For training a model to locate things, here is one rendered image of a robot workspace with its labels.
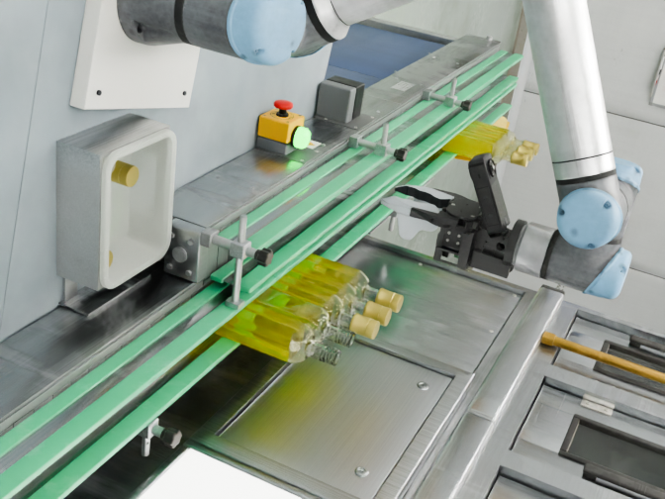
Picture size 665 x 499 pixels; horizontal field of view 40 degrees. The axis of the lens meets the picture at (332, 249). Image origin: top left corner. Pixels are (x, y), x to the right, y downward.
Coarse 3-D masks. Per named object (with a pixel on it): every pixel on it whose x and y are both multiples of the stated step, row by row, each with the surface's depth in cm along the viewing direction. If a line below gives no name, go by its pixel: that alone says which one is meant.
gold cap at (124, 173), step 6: (120, 162) 139; (126, 162) 139; (120, 168) 138; (126, 168) 138; (132, 168) 138; (138, 168) 139; (114, 174) 138; (120, 174) 138; (126, 174) 137; (132, 174) 138; (138, 174) 140; (114, 180) 139; (120, 180) 138; (126, 180) 138; (132, 180) 139; (132, 186) 139
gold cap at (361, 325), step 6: (354, 318) 160; (360, 318) 160; (366, 318) 160; (354, 324) 159; (360, 324) 159; (366, 324) 159; (372, 324) 159; (378, 324) 160; (354, 330) 160; (360, 330) 159; (366, 330) 159; (372, 330) 158; (378, 330) 161; (366, 336) 159; (372, 336) 159
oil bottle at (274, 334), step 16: (240, 320) 153; (256, 320) 153; (272, 320) 153; (288, 320) 154; (224, 336) 156; (240, 336) 155; (256, 336) 153; (272, 336) 151; (288, 336) 150; (304, 336) 151; (272, 352) 153; (288, 352) 151; (304, 352) 151
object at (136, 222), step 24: (144, 144) 134; (168, 144) 141; (144, 168) 145; (168, 168) 143; (120, 192) 145; (144, 192) 147; (168, 192) 145; (120, 216) 147; (144, 216) 148; (168, 216) 147; (120, 240) 149; (144, 240) 150; (168, 240) 149; (120, 264) 143; (144, 264) 145
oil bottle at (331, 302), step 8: (280, 280) 165; (288, 280) 165; (296, 280) 166; (280, 288) 163; (288, 288) 163; (296, 288) 163; (304, 288) 164; (312, 288) 164; (320, 288) 165; (296, 296) 161; (304, 296) 161; (312, 296) 161; (320, 296) 162; (328, 296) 162; (336, 296) 163; (320, 304) 160; (328, 304) 160; (336, 304) 161; (328, 312) 160; (336, 312) 160; (336, 320) 161
